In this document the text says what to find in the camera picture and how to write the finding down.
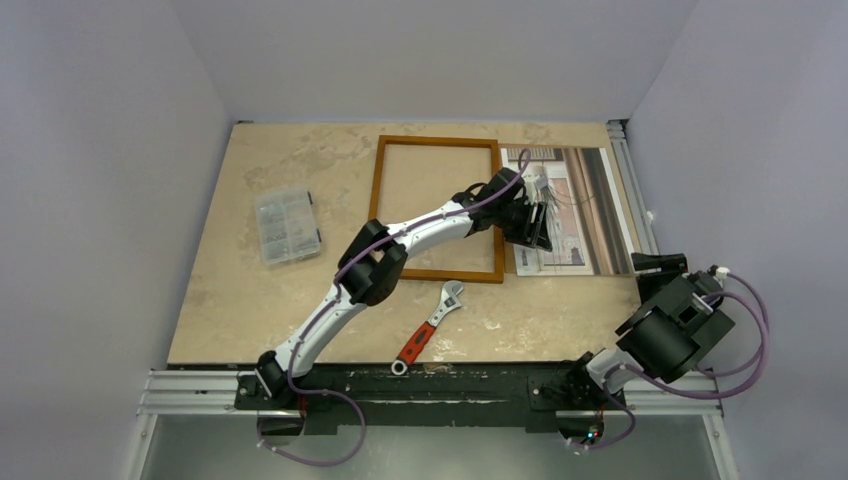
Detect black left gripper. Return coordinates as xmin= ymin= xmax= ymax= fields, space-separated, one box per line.
xmin=494 ymin=200 xmax=550 ymax=253

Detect printed plant photo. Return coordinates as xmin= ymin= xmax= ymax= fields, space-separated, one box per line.
xmin=501 ymin=145 xmax=641 ymax=276

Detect wooden picture frame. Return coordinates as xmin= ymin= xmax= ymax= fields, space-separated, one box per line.
xmin=366 ymin=135 xmax=507 ymax=285

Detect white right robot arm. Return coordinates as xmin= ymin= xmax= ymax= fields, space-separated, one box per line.
xmin=561 ymin=253 xmax=735 ymax=407

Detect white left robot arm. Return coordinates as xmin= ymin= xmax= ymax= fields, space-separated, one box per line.
xmin=254 ymin=168 xmax=552 ymax=409

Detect clear plastic screw box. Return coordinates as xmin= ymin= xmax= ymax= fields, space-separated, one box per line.
xmin=254 ymin=184 xmax=322 ymax=266

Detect red handled adjustable wrench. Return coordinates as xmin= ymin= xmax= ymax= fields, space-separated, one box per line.
xmin=390 ymin=280 xmax=464 ymax=376

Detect silver right side rail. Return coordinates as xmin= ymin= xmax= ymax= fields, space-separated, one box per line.
xmin=600 ymin=120 xmax=721 ymax=415

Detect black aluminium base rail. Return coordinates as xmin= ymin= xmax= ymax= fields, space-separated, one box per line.
xmin=234 ymin=360 xmax=620 ymax=436

